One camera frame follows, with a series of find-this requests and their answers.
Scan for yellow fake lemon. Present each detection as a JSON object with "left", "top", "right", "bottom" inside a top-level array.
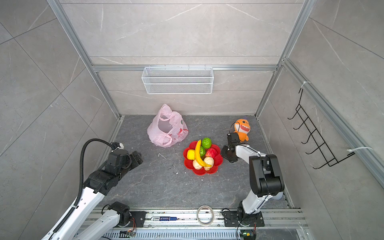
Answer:
[{"left": 187, "top": 149, "right": 196, "bottom": 161}]

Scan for white wire mesh basket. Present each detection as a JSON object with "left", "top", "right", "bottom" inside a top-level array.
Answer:
[{"left": 142, "top": 66, "right": 214, "bottom": 95}]

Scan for red fake apple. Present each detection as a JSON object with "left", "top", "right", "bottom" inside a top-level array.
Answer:
[{"left": 205, "top": 148, "right": 218, "bottom": 158}]

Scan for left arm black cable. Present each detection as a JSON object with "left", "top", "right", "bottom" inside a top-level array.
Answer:
[{"left": 73, "top": 138, "right": 118, "bottom": 208}]

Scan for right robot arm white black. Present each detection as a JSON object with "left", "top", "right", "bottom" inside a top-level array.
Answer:
[{"left": 221, "top": 133, "right": 285, "bottom": 227}]

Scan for clear tape roll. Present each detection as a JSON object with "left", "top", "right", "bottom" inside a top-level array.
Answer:
[{"left": 196, "top": 205, "right": 215, "bottom": 227}]

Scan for green fake avocado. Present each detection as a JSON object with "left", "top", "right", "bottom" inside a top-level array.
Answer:
[{"left": 200, "top": 146, "right": 206, "bottom": 158}]

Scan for yellow fake banana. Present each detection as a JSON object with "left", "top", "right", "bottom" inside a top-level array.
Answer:
[{"left": 195, "top": 140, "right": 206, "bottom": 168}]

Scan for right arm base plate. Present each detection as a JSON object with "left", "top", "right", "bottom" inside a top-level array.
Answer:
[{"left": 221, "top": 209, "right": 265, "bottom": 227}]

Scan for blue marker pen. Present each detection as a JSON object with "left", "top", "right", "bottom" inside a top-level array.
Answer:
[{"left": 151, "top": 217, "right": 178, "bottom": 222}]

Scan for cream fake pear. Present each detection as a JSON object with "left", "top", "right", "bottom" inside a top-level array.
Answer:
[{"left": 193, "top": 160, "right": 203, "bottom": 170}]

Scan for red flower-shaped plate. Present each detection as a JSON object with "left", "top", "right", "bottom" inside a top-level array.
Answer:
[{"left": 183, "top": 141, "right": 223, "bottom": 176}]

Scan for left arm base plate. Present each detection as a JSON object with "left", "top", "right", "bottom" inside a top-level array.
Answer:
[{"left": 118, "top": 211, "right": 147, "bottom": 229}]

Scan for peach fake fruit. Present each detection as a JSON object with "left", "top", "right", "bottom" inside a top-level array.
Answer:
[{"left": 204, "top": 157, "right": 214, "bottom": 171}]

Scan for black wire hook rack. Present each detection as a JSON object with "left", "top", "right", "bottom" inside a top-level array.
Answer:
[{"left": 287, "top": 89, "right": 355, "bottom": 170}]

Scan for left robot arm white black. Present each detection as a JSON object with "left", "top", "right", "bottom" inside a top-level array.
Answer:
[{"left": 43, "top": 149, "right": 143, "bottom": 240}]

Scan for pink plastic bag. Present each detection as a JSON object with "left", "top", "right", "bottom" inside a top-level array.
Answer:
[{"left": 147, "top": 104, "right": 189, "bottom": 148}]

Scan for orange shark plush toy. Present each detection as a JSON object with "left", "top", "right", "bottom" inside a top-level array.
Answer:
[{"left": 234, "top": 119, "right": 251, "bottom": 142}]

